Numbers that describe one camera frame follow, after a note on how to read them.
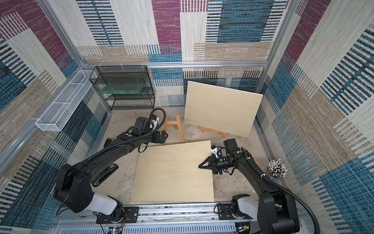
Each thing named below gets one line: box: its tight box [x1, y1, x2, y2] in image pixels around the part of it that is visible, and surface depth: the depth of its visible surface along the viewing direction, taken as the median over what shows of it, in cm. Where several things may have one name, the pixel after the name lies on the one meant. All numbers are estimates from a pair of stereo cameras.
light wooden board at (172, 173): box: [130, 140, 215, 202], surface depth 83 cm
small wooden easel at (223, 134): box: [199, 126, 228, 138], surface depth 103 cm
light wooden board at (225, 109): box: [183, 80, 264, 138], surface depth 93 cm
